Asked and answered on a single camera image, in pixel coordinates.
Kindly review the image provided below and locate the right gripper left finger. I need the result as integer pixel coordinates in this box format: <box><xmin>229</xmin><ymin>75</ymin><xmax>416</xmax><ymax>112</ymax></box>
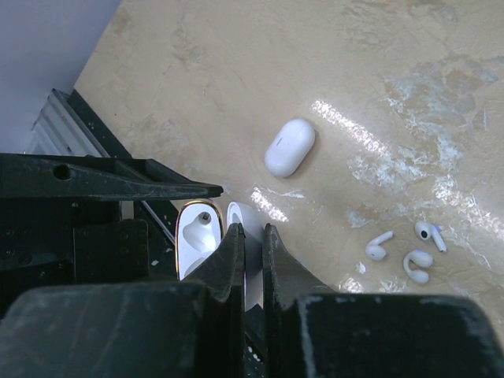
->
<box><xmin>1</xmin><ymin>224</ymin><xmax>245</xmax><ymax>377</ymax></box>

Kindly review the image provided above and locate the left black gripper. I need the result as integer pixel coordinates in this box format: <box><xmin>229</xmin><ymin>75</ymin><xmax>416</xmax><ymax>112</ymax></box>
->
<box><xmin>1</xmin><ymin>154</ymin><xmax>224</xmax><ymax>313</ymax></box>

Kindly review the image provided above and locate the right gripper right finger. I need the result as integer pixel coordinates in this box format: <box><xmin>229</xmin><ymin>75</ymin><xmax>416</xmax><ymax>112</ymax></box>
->
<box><xmin>262</xmin><ymin>224</ymin><xmax>503</xmax><ymax>377</ymax></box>

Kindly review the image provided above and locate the white gold-rimmed charging case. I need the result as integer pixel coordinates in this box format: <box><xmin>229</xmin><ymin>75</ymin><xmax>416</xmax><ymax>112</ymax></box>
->
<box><xmin>176</xmin><ymin>199</ymin><xmax>264</xmax><ymax>311</ymax></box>

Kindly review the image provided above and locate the white stem earbud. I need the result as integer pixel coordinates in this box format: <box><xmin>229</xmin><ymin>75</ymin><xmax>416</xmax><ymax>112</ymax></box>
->
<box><xmin>365</xmin><ymin>231</ymin><xmax>394</xmax><ymax>261</ymax></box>
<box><xmin>414</xmin><ymin>221</ymin><xmax>447</xmax><ymax>253</ymax></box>

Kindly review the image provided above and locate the closed white charging case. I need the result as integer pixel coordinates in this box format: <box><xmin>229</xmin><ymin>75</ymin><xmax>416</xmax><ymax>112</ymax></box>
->
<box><xmin>264</xmin><ymin>119</ymin><xmax>316</xmax><ymax>178</ymax></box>

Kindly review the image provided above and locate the white clip earbud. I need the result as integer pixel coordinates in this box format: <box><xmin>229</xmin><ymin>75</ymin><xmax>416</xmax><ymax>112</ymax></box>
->
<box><xmin>402</xmin><ymin>250</ymin><xmax>434</xmax><ymax>284</ymax></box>

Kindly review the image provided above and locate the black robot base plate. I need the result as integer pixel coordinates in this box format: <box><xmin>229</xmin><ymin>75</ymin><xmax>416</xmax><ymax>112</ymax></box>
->
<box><xmin>23</xmin><ymin>88</ymin><xmax>174</xmax><ymax>245</ymax></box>

